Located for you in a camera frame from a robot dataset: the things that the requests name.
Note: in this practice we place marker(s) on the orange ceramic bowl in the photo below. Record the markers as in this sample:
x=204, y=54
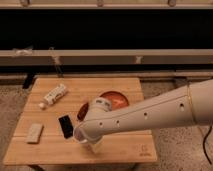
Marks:
x=117, y=99

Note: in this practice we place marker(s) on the beige rectangular sponge block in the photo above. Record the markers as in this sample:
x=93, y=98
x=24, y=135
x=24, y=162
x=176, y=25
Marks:
x=34, y=133

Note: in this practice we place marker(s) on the grey horizontal rail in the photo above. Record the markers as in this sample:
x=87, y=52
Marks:
x=107, y=57

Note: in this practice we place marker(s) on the pale translucent gripper finger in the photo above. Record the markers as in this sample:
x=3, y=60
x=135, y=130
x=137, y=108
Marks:
x=96, y=148

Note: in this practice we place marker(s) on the black rectangular phone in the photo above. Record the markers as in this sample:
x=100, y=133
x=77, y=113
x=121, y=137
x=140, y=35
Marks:
x=66, y=126

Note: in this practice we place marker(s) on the thin leaning metal rod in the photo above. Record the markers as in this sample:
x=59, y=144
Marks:
x=56, y=61

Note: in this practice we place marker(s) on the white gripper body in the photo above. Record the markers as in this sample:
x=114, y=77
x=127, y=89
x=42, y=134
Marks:
x=90, y=141

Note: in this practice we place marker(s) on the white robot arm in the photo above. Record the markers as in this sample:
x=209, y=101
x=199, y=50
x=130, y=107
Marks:
x=188, y=105

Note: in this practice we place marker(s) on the dark red chili pepper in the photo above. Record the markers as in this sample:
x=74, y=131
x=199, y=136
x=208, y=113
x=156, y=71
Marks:
x=82, y=112

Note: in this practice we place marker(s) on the white plastic bottle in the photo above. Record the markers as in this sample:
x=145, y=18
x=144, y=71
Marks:
x=53, y=96

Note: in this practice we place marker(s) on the wooden table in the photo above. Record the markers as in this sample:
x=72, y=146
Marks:
x=54, y=149

